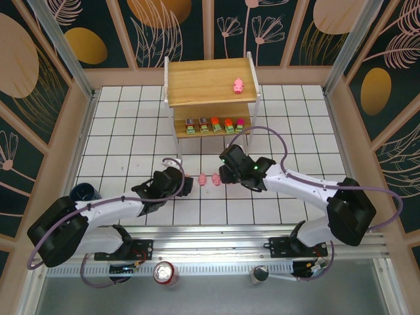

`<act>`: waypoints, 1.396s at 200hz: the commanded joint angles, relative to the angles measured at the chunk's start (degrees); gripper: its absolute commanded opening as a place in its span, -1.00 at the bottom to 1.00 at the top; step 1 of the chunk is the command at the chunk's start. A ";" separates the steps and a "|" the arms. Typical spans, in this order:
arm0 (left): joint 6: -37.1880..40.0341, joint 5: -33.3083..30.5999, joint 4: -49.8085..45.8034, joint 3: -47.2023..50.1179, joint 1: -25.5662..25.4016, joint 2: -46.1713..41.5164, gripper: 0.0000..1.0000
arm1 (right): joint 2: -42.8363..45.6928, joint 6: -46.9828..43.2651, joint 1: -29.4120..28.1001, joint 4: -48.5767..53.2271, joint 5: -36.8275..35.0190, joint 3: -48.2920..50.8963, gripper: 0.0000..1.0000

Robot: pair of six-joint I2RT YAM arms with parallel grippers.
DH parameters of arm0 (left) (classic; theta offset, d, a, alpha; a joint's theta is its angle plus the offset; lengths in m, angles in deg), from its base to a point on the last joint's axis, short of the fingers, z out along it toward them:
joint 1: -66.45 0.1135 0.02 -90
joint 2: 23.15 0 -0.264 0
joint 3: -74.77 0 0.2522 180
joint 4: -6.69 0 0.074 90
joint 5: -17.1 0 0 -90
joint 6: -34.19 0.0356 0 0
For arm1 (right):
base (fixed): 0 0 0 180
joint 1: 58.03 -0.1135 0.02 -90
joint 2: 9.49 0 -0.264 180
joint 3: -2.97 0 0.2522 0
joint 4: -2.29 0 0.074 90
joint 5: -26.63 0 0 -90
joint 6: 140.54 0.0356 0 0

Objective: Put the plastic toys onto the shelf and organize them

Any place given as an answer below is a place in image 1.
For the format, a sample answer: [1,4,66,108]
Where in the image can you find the aluminium frame post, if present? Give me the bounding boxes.
[323,0,383,96]
[32,0,98,99]

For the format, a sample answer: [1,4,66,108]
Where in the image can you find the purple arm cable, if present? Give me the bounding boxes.
[228,126,404,232]
[28,157,184,272]

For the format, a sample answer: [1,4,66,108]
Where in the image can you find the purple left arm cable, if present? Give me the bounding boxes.
[28,157,184,272]

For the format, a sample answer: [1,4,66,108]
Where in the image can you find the black left controller board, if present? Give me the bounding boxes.
[109,263,140,283]

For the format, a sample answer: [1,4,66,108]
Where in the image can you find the red soda can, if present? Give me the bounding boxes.
[153,261,180,287]

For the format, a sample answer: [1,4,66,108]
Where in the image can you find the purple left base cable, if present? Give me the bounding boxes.
[79,255,114,289]

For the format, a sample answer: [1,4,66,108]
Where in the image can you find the white slotted cable duct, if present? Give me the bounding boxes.
[47,261,296,278]

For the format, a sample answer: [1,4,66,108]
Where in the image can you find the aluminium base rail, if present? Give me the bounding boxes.
[58,224,390,263]

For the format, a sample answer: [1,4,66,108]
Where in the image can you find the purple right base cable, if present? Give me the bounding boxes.
[293,242,335,283]

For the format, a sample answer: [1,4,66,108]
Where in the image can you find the wooden two-tier shelf white legs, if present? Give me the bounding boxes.
[163,52,263,161]

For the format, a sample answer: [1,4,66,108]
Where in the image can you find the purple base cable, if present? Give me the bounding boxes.
[293,242,335,283]
[79,255,114,289]

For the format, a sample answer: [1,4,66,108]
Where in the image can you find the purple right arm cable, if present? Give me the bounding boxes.
[228,126,404,232]

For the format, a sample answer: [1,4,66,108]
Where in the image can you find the black controller board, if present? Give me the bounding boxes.
[293,261,329,282]
[109,263,140,283]

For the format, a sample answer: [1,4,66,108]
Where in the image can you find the black right controller board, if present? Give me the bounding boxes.
[293,261,329,282]

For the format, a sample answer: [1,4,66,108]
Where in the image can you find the silver metal cup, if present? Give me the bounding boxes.
[251,264,270,285]

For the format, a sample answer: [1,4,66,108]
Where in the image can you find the dark blue mug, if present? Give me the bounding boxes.
[70,183,101,201]

